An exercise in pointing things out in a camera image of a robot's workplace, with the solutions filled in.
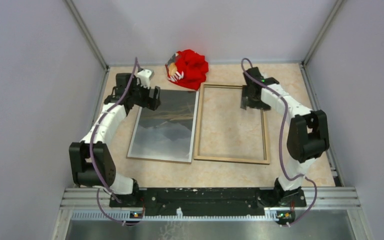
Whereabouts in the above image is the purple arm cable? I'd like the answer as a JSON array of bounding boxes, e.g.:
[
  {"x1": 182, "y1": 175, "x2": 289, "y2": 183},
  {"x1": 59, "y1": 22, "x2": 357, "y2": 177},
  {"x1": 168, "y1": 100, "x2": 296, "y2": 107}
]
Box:
[
  {"x1": 89, "y1": 56, "x2": 147, "y2": 227},
  {"x1": 240, "y1": 57, "x2": 318, "y2": 228}
]

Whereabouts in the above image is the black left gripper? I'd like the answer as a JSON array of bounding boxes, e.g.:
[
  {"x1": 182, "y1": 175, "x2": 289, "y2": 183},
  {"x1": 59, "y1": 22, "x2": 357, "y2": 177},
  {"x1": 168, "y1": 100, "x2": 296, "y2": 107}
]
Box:
[{"x1": 129, "y1": 77, "x2": 161, "y2": 111}]

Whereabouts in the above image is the red crumpled cloth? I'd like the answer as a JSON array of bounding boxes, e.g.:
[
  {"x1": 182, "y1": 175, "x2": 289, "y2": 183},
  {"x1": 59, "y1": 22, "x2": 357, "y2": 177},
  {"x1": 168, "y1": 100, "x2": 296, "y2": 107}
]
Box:
[{"x1": 165, "y1": 49, "x2": 209, "y2": 91}]

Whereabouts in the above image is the wooden picture frame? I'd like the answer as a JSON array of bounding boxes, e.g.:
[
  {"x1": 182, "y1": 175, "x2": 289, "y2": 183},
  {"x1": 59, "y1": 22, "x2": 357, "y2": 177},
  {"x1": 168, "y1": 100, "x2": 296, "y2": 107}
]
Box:
[{"x1": 193, "y1": 83, "x2": 272, "y2": 165}]

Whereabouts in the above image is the aluminium front rail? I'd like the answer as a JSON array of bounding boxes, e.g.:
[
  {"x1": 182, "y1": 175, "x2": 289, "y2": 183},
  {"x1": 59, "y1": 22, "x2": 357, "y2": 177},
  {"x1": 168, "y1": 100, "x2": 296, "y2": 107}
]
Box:
[{"x1": 52, "y1": 187, "x2": 373, "y2": 240}]

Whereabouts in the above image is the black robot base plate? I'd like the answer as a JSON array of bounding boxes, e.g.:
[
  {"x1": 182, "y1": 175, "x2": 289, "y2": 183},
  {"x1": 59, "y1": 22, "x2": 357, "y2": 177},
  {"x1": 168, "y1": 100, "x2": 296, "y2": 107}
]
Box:
[{"x1": 109, "y1": 187, "x2": 307, "y2": 218}]

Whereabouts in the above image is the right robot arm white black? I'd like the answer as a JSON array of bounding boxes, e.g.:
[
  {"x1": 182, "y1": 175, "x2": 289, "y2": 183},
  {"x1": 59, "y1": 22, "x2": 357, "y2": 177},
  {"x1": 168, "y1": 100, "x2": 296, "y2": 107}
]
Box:
[{"x1": 241, "y1": 67, "x2": 330, "y2": 206}]

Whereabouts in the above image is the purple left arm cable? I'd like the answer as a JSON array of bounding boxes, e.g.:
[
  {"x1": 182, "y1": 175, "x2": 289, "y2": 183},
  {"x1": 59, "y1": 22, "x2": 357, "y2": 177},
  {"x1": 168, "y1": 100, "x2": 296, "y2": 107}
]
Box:
[{"x1": 89, "y1": 56, "x2": 147, "y2": 227}]

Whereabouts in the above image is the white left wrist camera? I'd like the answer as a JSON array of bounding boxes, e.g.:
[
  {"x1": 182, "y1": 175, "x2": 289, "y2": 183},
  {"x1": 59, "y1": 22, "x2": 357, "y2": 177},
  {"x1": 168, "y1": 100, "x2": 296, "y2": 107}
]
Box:
[{"x1": 135, "y1": 68, "x2": 154, "y2": 89}]

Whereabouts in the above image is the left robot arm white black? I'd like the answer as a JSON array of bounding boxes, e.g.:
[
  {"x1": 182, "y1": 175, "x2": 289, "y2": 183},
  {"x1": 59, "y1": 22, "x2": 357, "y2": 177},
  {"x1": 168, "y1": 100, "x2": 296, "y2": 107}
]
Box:
[{"x1": 68, "y1": 68, "x2": 161, "y2": 207}]

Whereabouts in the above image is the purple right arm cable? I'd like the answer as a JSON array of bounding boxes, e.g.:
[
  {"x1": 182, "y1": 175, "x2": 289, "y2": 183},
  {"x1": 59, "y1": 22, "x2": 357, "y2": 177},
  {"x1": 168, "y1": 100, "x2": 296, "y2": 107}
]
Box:
[{"x1": 240, "y1": 57, "x2": 318, "y2": 228}]

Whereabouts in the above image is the landscape photo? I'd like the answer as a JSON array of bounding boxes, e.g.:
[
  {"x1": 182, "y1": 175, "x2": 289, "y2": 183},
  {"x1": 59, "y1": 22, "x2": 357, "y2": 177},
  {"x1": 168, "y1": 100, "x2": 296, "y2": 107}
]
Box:
[{"x1": 127, "y1": 89, "x2": 200, "y2": 164}]

